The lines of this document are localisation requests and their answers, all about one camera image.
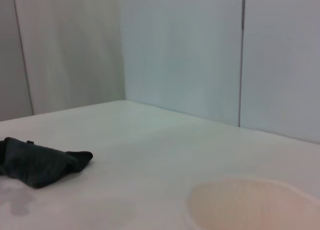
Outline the white paper cup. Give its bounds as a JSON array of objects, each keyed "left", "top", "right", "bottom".
[{"left": 186, "top": 177, "right": 320, "bottom": 230}]

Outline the dark rag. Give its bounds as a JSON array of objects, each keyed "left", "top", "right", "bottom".
[{"left": 0, "top": 137, "right": 94, "bottom": 189}]

